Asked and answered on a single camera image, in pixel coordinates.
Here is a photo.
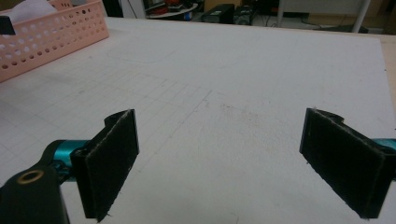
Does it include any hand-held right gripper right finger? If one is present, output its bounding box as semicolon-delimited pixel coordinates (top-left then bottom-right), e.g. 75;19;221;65
299;107;396;219

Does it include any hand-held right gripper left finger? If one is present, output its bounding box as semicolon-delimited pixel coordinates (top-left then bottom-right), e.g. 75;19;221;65
70;108;140;223

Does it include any lavender printed towel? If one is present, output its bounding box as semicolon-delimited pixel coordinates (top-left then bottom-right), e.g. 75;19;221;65
8;0;59;23

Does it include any pink plastic basket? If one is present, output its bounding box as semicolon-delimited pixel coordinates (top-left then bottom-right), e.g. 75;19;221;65
0;0;110;84

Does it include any white metal stand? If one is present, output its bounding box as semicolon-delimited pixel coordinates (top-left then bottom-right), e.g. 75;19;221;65
276;0;372;35

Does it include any white grid mat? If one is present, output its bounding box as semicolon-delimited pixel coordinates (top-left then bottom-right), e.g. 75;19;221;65
0;17;396;224

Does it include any black computer tower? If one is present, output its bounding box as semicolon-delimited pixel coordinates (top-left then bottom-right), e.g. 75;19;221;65
233;5;259;26
201;3;235;24

